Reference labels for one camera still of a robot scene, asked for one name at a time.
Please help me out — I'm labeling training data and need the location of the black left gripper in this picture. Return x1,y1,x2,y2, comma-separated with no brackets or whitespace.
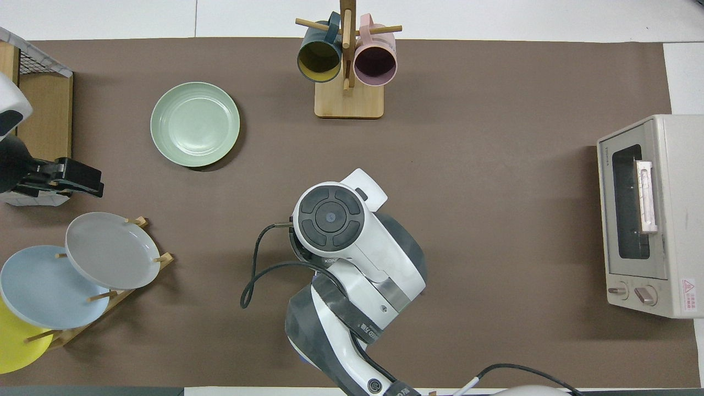
22,158,105,198

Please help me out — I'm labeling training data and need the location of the glass lid with blue knob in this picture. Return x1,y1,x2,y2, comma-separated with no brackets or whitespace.
297,242,344,271

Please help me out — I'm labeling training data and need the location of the grey plate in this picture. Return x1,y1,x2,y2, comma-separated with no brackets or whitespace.
65,212,162,290

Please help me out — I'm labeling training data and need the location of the light blue plate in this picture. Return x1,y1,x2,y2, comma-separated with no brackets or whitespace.
0,245,111,331

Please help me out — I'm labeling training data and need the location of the light green plate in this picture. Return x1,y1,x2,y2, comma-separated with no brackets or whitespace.
150,81,241,168

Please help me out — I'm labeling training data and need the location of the wooden plate rack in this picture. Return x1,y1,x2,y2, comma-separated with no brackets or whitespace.
23,216,175,351

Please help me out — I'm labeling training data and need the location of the yellow plate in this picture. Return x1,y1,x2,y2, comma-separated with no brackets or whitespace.
0,297,54,375

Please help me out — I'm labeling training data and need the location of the dark teal mug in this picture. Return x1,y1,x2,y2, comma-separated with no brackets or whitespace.
297,12,343,84

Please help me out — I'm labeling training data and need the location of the wooden mug tree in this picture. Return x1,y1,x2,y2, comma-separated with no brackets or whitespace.
295,0,403,119

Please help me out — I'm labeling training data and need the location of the pink mug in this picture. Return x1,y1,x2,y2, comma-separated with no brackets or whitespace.
353,14,398,87

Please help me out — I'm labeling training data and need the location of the brown table mat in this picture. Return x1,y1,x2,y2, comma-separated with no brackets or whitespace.
0,37,702,388

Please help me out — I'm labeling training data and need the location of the beige toaster oven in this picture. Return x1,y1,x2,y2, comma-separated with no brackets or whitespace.
597,114,704,320

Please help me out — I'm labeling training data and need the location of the wooden shelf with wire basket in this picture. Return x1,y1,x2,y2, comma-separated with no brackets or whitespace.
0,26,74,207

